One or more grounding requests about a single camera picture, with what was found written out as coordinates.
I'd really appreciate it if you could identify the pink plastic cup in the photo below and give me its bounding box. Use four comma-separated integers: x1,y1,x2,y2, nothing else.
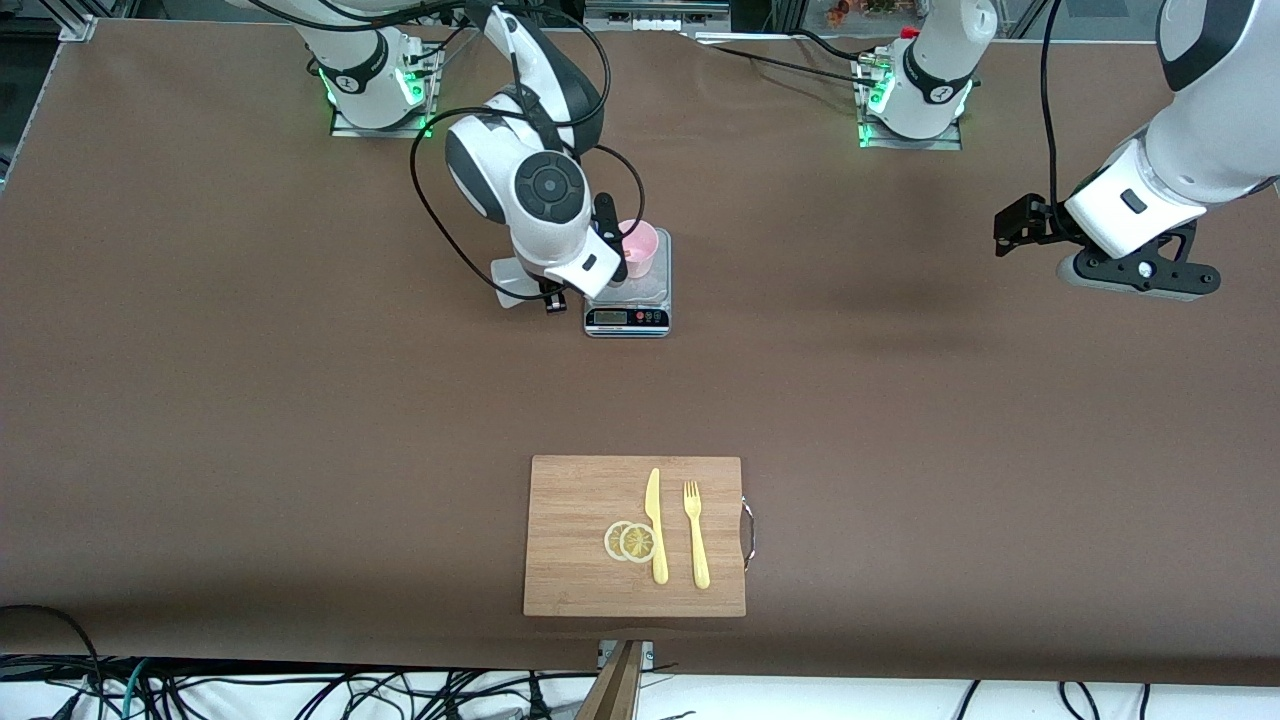
618,219,660,280

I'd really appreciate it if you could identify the silver digital kitchen scale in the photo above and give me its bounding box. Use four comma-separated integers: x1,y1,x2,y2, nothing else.
584,227,672,339

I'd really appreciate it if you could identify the wooden cutting board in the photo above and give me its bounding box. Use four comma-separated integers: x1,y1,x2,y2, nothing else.
523,455,757,618

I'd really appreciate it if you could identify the yellow plastic knife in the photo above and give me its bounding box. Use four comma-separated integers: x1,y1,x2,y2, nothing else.
644,467,670,586

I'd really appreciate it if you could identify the yellow plastic fork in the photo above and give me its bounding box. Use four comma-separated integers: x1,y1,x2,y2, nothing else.
683,480,712,590

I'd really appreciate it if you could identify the wooden beam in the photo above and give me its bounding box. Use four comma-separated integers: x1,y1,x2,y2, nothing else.
575,640,646,720

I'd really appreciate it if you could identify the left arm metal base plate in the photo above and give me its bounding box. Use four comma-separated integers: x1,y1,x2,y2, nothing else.
856,55,967,152

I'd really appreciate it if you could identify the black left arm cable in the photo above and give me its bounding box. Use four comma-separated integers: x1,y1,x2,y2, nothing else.
1040,0,1071,236

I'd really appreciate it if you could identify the black table cable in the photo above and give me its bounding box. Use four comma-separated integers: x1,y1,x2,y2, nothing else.
697,40,886,86
795,28,881,63

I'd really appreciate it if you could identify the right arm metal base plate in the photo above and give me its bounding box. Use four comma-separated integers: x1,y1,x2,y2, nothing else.
329,45,442,140

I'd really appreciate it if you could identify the small metal bracket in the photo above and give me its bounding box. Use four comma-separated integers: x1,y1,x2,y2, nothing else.
597,640,656,673

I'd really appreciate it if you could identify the silver aluminium frame rail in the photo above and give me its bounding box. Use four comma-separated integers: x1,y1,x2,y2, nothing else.
40,0,99,43

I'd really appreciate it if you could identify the teal floor cable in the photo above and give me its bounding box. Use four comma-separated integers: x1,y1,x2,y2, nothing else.
118,658,151,720

